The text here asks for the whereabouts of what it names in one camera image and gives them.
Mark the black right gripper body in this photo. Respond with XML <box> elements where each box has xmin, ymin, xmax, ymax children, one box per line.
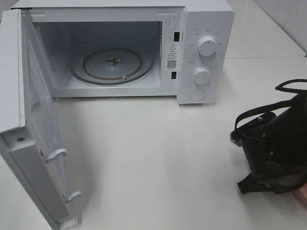
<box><xmin>237</xmin><ymin>138</ymin><xmax>307</xmax><ymax>195</ymax></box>

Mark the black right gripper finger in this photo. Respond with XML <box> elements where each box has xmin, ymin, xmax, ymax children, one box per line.
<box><xmin>237</xmin><ymin>173</ymin><xmax>276</xmax><ymax>195</ymax></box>

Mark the pink round plate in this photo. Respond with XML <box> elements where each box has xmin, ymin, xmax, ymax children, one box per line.
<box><xmin>293</xmin><ymin>183</ymin><xmax>307</xmax><ymax>208</ymax></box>

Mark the round white door button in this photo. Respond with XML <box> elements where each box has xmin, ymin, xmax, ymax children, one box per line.
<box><xmin>190</xmin><ymin>89</ymin><xmax>205</xmax><ymax>101</ymax></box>

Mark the white timer knob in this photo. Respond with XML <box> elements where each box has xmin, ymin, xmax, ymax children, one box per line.
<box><xmin>193</xmin><ymin>67</ymin><xmax>211</xmax><ymax>85</ymax></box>

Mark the white microwave door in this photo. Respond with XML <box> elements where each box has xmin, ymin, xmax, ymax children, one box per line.
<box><xmin>0</xmin><ymin>9</ymin><xmax>81</xmax><ymax>230</ymax></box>

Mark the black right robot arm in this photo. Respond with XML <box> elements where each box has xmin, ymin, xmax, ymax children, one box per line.
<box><xmin>230</xmin><ymin>94</ymin><xmax>307</xmax><ymax>194</ymax></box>

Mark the upper white power knob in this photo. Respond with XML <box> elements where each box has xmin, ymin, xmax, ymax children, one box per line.
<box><xmin>197</xmin><ymin>35</ymin><xmax>217</xmax><ymax>57</ymax></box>

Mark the white microwave oven body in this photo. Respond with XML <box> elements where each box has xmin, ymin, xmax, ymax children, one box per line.
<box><xmin>9</xmin><ymin>0</ymin><xmax>235</xmax><ymax>104</ymax></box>

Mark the white warning label sticker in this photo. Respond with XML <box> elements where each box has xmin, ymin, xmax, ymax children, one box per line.
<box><xmin>165</xmin><ymin>42</ymin><xmax>179</xmax><ymax>70</ymax></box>

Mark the glass microwave turntable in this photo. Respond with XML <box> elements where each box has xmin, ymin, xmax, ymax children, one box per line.
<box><xmin>70</xmin><ymin>48</ymin><xmax>155</xmax><ymax>86</ymax></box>

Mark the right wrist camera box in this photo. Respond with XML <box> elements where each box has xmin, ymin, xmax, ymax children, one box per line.
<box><xmin>230</xmin><ymin>112</ymin><xmax>277</xmax><ymax>147</ymax></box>

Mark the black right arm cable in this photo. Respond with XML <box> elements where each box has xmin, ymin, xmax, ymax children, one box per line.
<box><xmin>234</xmin><ymin>79</ymin><xmax>307</xmax><ymax>137</ymax></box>

